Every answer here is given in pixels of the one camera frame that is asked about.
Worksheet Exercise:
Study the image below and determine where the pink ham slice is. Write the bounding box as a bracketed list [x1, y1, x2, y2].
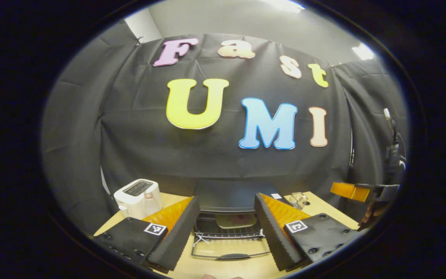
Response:
[227, 215, 253, 226]

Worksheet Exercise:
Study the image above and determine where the white toaster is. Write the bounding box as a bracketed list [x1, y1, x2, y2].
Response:
[113, 179, 164, 220]

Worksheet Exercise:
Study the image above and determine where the small ceiling light panel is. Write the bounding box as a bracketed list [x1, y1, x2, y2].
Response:
[352, 43, 375, 61]

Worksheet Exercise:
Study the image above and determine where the metal wire basket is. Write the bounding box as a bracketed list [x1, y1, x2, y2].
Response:
[288, 192, 309, 210]

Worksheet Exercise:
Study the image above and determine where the large ceiling light panel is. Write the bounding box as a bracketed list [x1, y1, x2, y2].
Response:
[262, 0, 305, 14]

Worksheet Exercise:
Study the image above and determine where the black electric oven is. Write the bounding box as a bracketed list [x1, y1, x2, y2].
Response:
[191, 179, 283, 261]

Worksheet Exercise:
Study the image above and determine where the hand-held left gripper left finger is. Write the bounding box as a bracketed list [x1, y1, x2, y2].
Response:
[93, 196, 201, 272]

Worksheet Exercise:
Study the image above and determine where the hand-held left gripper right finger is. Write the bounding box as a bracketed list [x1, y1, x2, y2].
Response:
[254, 193, 365, 272]

